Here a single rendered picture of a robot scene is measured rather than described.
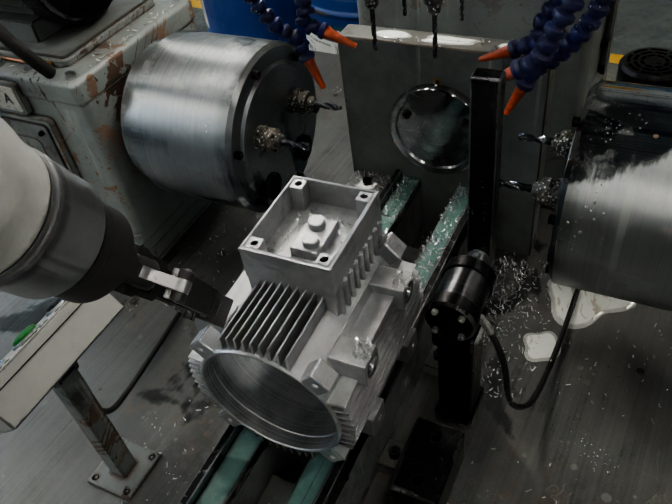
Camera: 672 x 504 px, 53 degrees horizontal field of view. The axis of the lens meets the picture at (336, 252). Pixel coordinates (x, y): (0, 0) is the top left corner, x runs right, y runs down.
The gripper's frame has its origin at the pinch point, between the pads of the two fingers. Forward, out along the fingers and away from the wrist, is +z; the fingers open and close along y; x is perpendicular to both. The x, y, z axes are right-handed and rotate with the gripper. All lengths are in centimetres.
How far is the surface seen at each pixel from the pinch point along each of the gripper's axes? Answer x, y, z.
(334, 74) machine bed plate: -64, 36, 74
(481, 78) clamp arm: -27.7, -19.1, 0.8
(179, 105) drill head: -25.3, 23.6, 13.8
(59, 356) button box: 9.5, 14.9, 1.0
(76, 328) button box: 6.3, 15.3, 2.2
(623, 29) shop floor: -196, -8, 243
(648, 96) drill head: -36, -33, 16
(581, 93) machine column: -48, -23, 38
